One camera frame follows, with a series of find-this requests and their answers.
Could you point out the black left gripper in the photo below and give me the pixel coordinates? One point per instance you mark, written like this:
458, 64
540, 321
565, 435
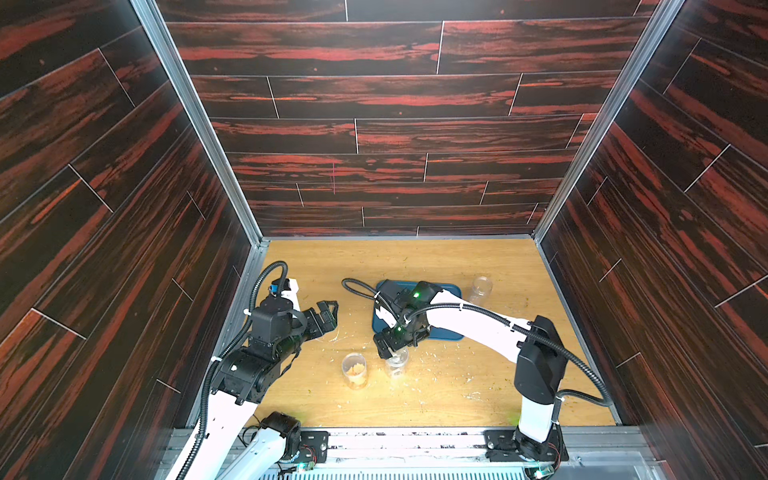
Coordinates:
315, 329

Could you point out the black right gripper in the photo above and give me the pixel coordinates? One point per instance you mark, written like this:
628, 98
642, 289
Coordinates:
389, 342

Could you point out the clear plastic cookie jar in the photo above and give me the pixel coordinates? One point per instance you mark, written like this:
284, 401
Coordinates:
480, 290

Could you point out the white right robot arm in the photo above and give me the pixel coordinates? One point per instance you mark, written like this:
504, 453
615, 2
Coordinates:
546, 372

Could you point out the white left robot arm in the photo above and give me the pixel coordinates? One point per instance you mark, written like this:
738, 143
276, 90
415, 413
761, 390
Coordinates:
239, 377

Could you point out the clear jar with yellow snacks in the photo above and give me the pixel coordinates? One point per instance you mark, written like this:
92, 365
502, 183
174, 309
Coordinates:
354, 370

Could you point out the blue plastic tray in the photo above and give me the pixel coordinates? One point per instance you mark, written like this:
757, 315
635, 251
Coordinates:
447, 330

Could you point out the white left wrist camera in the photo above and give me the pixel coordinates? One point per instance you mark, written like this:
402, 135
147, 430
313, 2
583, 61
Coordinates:
289, 290

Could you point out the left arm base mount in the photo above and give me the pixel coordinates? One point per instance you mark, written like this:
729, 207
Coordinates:
303, 447

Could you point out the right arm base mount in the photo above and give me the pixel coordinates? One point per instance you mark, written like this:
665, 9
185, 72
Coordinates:
541, 459

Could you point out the aluminium corner post left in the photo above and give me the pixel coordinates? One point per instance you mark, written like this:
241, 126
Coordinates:
160, 38

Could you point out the aluminium corner post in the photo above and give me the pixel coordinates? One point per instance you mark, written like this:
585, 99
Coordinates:
160, 38
650, 39

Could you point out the aluminium corner post right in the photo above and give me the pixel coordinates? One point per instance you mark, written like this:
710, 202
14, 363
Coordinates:
650, 39

